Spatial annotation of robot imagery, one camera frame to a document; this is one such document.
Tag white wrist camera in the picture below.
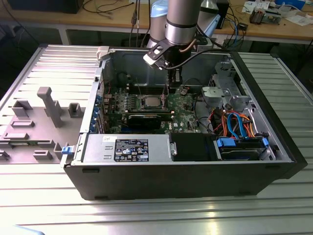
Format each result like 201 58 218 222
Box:
143 40 169 71

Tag green RAM stick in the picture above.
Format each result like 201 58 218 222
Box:
9 141 53 148

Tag loose green circuit board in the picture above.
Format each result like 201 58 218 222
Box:
264 9 282 25

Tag copper heatsink cooler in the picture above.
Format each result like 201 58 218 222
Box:
249 6 265 25

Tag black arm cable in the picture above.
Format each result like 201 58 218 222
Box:
168 47 231 71

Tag wooden desk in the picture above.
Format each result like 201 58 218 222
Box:
0 0 313 46

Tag grey plastic parts rack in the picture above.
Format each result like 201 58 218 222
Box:
0 87 85 165

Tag blue plastic box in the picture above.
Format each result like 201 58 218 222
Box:
275 0 306 12

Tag metal socket cover frame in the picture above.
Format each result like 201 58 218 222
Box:
160 84 171 110

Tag black upright box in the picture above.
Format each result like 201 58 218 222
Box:
216 0 230 30

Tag white plastic bag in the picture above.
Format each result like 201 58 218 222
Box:
286 14 313 26

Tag orange wire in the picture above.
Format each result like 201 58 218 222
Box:
221 110 257 138

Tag CPU socket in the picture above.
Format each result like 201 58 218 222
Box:
136 94 164 110

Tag black graphics card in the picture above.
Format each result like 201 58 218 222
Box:
127 113 163 130

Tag green motherboard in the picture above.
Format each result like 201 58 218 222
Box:
99 82 212 135

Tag hard disk in blue carrier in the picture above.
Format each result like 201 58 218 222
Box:
215 137 269 161

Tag blue flat wire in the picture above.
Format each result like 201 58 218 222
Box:
226 112 248 140

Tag silver power supply with label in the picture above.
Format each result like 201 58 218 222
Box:
82 134 171 164

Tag metal disk bay cage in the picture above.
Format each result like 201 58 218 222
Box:
201 61 254 111

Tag dark monitor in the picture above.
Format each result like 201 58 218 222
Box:
7 0 80 14

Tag black plastic shroud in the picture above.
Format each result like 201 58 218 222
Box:
170 133 217 162

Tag red wire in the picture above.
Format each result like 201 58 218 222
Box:
209 107 223 135

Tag silver square CPU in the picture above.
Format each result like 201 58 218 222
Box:
143 96 160 109

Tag black open PC case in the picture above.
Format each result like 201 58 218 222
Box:
60 46 308 201

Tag white printed papers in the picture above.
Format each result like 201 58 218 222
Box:
242 0 256 13

